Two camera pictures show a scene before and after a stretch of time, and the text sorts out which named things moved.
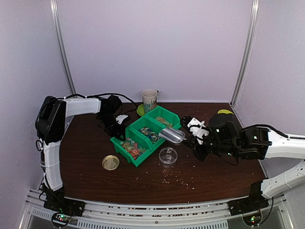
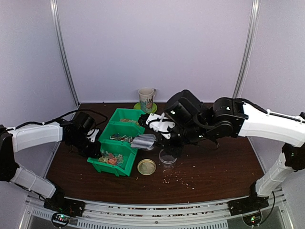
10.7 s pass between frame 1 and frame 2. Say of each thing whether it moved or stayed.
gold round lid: moved
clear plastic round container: stayed
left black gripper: moved
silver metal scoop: moved
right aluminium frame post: stayed
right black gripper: moved
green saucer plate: moved
